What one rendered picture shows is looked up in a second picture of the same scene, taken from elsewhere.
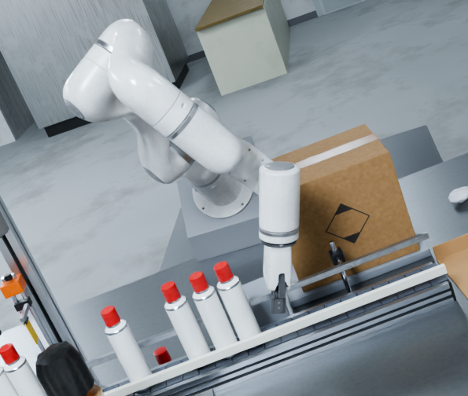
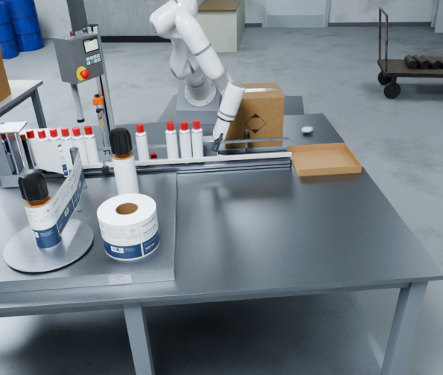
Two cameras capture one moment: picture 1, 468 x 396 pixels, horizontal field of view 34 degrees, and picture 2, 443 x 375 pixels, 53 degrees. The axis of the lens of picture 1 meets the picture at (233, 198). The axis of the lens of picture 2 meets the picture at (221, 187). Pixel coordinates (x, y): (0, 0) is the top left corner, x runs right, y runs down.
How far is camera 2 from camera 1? 0.47 m
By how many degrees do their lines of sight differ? 11
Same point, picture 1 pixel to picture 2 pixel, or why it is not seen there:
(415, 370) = (265, 190)
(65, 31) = not seen: outside the picture
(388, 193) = (278, 115)
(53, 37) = not seen: outside the picture
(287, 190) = (237, 97)
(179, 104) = (204, 41)
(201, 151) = (206, 65)
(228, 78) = not seen: hidden behind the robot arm
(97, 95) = (166, 24)
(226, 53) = (208, 29)
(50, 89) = (103, 15)
